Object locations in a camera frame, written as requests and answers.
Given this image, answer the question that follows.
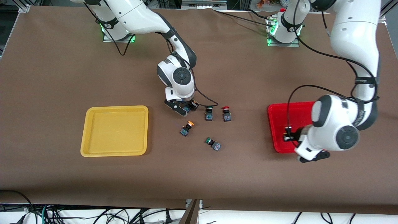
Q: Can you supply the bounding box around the red plastic tray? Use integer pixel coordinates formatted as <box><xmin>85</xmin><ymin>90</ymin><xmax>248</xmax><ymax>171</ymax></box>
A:
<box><xmin>267</xmin><ymin>101</ymin><xmax>318</xmax><ymax>154</ymax></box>

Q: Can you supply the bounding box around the brown table cloth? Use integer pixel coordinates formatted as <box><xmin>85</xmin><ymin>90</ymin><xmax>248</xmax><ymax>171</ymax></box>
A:
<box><xmin>0</xmin><ymin>6</ymin><xmax>398</xmax><ymax>216</ymax></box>

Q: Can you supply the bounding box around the yellow plastic tray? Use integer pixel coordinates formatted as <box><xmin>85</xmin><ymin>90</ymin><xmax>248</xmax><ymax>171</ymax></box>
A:
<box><xmin>80</xmin><ymin>105</ymin><xmax>149</xmax><ymax>157</ymax></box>

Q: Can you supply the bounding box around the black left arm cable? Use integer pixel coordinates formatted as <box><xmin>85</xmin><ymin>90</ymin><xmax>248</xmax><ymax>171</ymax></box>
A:
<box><xmin>286</xmin><ymin>0</ymin><xmax>380</xmax><ymax>130</ymax></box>

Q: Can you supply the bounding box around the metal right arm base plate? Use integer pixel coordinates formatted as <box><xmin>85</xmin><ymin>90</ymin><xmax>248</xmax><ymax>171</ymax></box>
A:
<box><xmin>102</xmin><ymin>31</ymin><xmax>137</xmax><ymax>43</ymax></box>

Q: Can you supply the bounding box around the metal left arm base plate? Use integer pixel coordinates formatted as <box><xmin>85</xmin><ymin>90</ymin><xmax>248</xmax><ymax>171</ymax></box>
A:
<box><xmin>266</xmin><ymin>18</ymin><xmax>300</xmax><ymax>48</ymax></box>

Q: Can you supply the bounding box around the grey metal rail device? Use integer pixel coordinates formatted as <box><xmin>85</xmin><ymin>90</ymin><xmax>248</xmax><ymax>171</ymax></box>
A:
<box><xmin>182</xmin><ymin>0</ymin><xmax>228</xmax><ymax>10</ymax></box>

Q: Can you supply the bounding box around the black cable across table edge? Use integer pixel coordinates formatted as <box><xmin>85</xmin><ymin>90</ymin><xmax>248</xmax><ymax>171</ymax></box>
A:
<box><xmin>213</xmin><ymin>9</ymin><xmax>280</xmax><ymax>26</ymax></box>

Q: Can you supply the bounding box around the grey metal table post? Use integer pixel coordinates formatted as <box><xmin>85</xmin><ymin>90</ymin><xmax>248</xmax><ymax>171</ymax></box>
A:
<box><xmin>179</xmin><ymin>199</ymin><xmax>203</xmax><ymax>224</ymax></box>

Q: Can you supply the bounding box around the black tangled cable bundle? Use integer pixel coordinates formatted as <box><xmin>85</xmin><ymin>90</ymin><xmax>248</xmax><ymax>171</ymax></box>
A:
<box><xmin>47</xmin><ymin>206</ymin><xmax>187</xmax><ymax>224</ymax></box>

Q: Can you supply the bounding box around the green cable under table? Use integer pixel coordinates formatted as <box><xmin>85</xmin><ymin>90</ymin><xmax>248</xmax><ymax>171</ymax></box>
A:
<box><xmin>41</xmin><ymin>204</ymin><xmax>50</xmax><ymax>224</ymax></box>

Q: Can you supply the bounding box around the thick black cable under table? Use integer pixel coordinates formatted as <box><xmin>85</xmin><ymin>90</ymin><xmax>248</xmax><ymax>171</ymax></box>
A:
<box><xmin>0</xmin><ymin>189</ymin><xmax>35</xmax><ymax>218</ymax></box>

